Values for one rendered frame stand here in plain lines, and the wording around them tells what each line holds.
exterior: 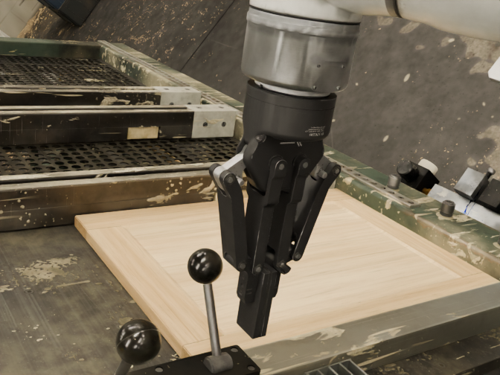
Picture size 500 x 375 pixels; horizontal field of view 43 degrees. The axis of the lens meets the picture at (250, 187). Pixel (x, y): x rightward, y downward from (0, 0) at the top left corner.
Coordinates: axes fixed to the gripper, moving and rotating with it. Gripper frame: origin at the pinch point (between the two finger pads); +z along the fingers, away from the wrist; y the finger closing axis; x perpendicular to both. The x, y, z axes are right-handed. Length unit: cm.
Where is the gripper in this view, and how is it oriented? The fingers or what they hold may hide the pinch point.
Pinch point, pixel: (256, 297)
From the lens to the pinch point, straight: 60.1
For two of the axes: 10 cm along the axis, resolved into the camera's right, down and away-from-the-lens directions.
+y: 8.3, -0.8, 5.6
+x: -5.4, -3.7, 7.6
